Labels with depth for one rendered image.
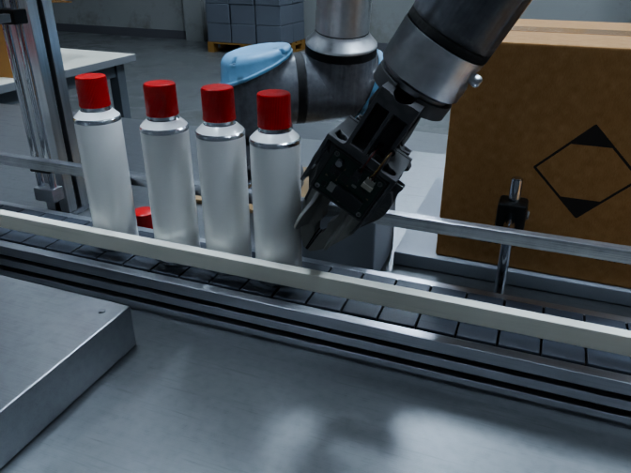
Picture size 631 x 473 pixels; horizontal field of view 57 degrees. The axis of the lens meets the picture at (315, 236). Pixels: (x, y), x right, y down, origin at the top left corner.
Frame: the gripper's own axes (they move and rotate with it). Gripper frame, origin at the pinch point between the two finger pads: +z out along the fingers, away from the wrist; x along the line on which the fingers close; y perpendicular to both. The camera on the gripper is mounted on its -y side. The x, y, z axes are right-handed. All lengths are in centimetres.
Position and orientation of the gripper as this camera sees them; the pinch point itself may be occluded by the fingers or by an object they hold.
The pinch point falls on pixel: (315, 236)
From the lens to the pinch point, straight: 62.1
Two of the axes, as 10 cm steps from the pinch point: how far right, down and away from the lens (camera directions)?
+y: -3.6, 4.1, -8.3
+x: 8.1, 5.9, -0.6
